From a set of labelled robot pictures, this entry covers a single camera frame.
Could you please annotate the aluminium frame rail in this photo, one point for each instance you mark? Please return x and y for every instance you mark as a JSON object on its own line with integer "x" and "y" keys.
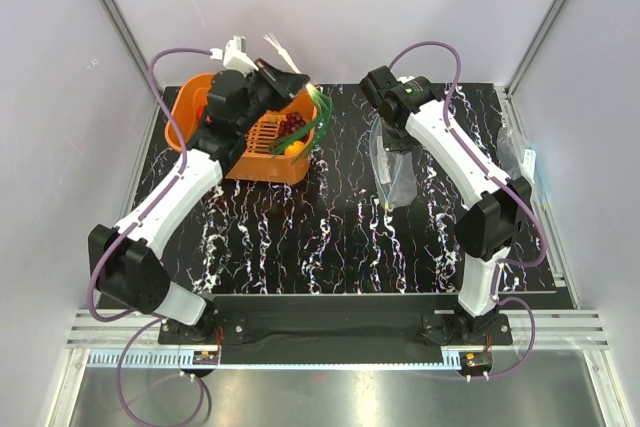
{"x": 549, "y": 330}

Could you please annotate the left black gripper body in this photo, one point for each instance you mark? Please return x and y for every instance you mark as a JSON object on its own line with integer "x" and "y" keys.
{"x": 263, "y": 98}

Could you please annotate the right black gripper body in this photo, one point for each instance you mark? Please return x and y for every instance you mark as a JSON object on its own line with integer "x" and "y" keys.
{"x": 395, "y": 140}

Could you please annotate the clear zip top bag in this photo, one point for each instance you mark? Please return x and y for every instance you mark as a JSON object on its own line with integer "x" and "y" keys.
{"x": 394, "y": 175}

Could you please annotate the dark red grape bunch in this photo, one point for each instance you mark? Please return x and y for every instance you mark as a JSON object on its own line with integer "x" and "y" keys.
{"x": 290, "y": 124}

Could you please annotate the orange plastic basket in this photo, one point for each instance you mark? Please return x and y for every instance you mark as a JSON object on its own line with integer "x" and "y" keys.
{"x": 256, "y": 164}

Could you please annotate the black marble pattern mat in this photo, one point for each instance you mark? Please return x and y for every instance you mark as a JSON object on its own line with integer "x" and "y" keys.
{"x": 329, "y": 233}

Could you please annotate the left aluminium corner post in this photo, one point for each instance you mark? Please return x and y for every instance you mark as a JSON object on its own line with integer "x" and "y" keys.
{"x": 125, "y": 35}

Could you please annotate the aluminium corner post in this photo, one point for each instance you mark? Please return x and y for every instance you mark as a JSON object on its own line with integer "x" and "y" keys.
{"x": 549, "y": 20}
{"x": 125, "y": 35}

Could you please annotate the spare clear plastic bag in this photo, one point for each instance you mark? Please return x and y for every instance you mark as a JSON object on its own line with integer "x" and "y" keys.
{"x": 518, "y": 157}

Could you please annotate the green spring onion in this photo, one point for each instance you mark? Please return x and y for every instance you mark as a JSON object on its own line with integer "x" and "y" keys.
{"x": 315, "y": 129}

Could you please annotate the yellow orange fruit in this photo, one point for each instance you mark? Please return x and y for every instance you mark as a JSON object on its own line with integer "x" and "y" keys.
{"x": 295, "y": 148}

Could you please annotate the right aluminium corner post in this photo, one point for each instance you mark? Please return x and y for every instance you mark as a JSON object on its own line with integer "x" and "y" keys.
{"x": 549, "y": 20}

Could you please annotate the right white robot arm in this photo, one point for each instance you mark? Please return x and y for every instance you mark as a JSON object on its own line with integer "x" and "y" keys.
{"x": 496, "y": 205}

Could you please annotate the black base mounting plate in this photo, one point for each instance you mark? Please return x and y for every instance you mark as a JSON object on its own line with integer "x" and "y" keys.
{"x": 384, "y": 330}

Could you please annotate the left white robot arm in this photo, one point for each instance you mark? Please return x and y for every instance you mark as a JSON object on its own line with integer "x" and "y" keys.
{"x": 125, "y": 260}

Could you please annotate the red strawberry toy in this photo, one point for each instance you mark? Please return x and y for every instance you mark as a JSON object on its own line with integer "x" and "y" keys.
{"x": 200, "y": 112}

